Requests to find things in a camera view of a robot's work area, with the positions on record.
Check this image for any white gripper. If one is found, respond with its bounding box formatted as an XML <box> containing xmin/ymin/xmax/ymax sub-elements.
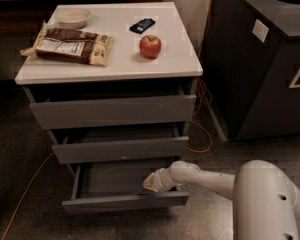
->
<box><xmin>143</xmin><ymin>168</ymin><xmax>177</xmax><ymax>192</ymax></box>

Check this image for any grey bottom drawer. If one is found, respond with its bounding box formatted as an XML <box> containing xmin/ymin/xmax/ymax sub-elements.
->
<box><xmin>62</xmin><ymin>158</ymin><xmax>189</xmax><ymax>214</ymax></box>

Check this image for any grey drawer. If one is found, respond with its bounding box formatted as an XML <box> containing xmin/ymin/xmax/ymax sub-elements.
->
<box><xmin>52</xmin><ymin>123</ymin><xmax>189</xmax><ymax>164</ymax></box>
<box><xmin>30</xmin><ymin>86</ymin><xmax>195</xmax><ymax>129</ymax></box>
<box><xmin>62</xmin><ymin>158</ymin><xmax>189</xmax><ymax>214</ymax></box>

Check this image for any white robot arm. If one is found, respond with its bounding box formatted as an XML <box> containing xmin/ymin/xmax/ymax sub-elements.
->
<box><xmin>143</xmin><ymin>160</ymin><xmax>300</xmax><ymax>240</ymax></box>

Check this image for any grey drawer cabinet white top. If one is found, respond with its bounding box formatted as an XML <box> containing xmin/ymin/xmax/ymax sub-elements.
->
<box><xmin>14</xmin><ymin>1</ymin><xmax>204</xmax><ymax>172</ymax></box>

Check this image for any grey middle drawer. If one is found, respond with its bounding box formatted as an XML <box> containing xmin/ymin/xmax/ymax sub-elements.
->
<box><xmin>52</xmin><ymin>123</ymin><xmax>189</xmax><ymax>164</ymax></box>

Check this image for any grey top drawer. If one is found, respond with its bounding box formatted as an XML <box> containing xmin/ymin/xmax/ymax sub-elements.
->
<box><xmin>30</xmin><ymin>86</ymin><xmax>195</xmax><ymax>129</ymax></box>

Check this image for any brown chip bag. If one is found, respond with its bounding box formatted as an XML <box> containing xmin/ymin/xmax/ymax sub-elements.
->
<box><xmin>20</xmin><ymin>23</ymin><xmax>113</xmax><ymax>66</ymax></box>

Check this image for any red apple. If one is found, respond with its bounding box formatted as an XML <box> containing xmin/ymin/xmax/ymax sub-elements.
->
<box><xmin>139</xmin><ymin>35</ymin><xmax>162</xmax><ymax>59</ymax></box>

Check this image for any blue snack packet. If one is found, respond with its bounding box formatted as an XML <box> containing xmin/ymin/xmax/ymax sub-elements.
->
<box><xmin>129</xmin><ymin>18</ymin><xmax>156</xmax><ymax>34</ymax></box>

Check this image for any dark grey trash bin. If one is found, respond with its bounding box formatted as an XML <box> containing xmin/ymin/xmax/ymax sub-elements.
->
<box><xmin>200</xmin><ymin>0</ymin><xmax>300</xmax><ymax>140</ymax></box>

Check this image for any white bowl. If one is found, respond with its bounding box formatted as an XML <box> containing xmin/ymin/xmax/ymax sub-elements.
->
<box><xmin>55</xmin><ymin>9</ymin><xmax>91</xmax><ymax>29</ymax></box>

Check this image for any orange extension cable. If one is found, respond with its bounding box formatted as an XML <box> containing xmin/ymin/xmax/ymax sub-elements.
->
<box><xmin>0</xmin><ymin>0</ymin><xmax>224</xmax><ymax>240</ymax></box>

